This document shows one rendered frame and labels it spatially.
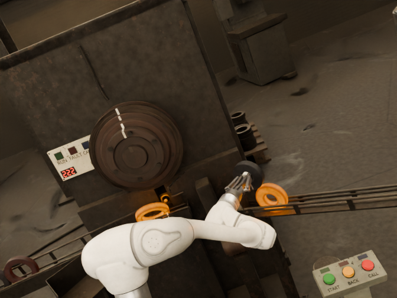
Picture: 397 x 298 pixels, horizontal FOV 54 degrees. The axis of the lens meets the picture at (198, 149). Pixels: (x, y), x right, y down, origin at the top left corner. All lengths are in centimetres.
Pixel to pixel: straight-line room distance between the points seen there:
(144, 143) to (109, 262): 86
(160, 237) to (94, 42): 123
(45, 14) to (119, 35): 629
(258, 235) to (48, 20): 717
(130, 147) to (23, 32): 669
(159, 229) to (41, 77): 127
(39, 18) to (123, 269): 740
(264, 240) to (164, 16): 114
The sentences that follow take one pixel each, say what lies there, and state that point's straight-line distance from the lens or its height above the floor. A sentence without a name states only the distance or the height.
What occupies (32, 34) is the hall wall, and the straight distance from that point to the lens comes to 839.
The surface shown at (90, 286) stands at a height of 60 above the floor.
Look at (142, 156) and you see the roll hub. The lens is 191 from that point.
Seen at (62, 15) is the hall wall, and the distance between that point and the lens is 820.
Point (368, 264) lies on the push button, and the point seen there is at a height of 61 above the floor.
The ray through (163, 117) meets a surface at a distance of 193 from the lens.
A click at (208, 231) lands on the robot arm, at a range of 136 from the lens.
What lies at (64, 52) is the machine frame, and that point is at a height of 167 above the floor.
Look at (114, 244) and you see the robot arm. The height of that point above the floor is 118.
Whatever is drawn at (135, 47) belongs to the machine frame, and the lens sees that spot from 203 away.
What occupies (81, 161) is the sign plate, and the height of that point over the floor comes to 112.
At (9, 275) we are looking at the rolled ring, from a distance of 255.
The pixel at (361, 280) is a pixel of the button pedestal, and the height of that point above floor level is 58.
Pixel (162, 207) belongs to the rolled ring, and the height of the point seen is 78.
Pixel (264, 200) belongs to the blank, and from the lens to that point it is 194.
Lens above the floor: 173
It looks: 21 degrees down
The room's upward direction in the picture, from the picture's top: 23 degrees counter-clockwise
